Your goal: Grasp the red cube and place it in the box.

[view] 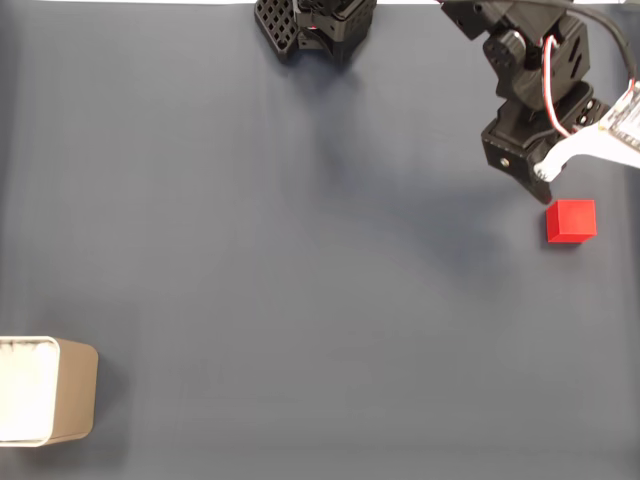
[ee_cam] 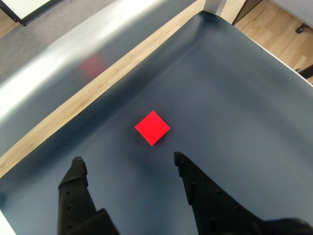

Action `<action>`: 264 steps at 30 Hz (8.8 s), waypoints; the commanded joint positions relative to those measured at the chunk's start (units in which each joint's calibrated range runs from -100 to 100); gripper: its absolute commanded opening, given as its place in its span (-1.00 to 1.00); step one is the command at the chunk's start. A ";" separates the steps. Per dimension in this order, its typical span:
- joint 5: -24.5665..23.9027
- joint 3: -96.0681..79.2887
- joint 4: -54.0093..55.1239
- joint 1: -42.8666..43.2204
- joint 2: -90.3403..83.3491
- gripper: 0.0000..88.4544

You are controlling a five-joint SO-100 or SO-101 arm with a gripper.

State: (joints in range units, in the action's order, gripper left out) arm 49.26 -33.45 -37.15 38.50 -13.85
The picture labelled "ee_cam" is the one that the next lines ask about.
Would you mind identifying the red cube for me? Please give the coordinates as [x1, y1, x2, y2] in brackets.
[134, 110, 171, 147]

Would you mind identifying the white board with black frame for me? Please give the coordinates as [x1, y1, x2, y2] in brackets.
[0, 0, 63, 27]

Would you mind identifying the black caster wheel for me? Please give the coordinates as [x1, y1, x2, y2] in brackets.
[295, 23, 309, 34]

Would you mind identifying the dark blue-grey table mat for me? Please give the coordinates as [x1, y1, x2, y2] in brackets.
[0, 11, 313, 235]

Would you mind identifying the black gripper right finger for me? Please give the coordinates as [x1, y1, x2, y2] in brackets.
[173, 151, 266, 235]

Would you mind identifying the aluminium frame rail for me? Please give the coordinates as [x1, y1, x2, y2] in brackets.
[0, 0, 227, 134]

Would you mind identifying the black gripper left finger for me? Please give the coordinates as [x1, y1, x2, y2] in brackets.
[57, 156, 120, 235]

